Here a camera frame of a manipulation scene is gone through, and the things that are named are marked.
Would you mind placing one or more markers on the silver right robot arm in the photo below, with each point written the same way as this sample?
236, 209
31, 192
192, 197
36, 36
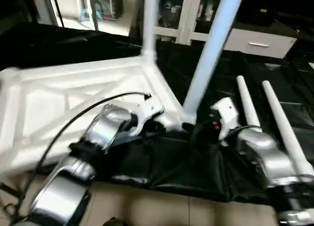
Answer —
270, 157

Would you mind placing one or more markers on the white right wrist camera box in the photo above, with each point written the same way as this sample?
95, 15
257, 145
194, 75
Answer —
225, 119

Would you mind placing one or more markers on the white drawer unit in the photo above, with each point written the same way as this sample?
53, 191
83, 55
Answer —
262, 43

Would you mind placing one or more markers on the white plastic table leg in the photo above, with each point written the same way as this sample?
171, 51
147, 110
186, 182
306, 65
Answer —
247, 103
287, 132
211, 54
149, 24

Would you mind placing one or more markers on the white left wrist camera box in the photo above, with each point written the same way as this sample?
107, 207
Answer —
149, 113

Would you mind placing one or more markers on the black work mat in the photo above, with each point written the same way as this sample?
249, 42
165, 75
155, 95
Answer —
167, 167

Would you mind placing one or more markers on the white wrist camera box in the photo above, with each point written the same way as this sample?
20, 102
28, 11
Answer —
149, 113
225, 119

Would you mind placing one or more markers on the white glass-door cabinet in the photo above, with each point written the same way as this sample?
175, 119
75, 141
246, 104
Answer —
196, 19

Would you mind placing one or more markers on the blue grey floor appliance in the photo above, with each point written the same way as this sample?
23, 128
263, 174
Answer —
105, 5

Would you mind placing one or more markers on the white plastic table top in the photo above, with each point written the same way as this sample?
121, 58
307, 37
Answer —
49, 98

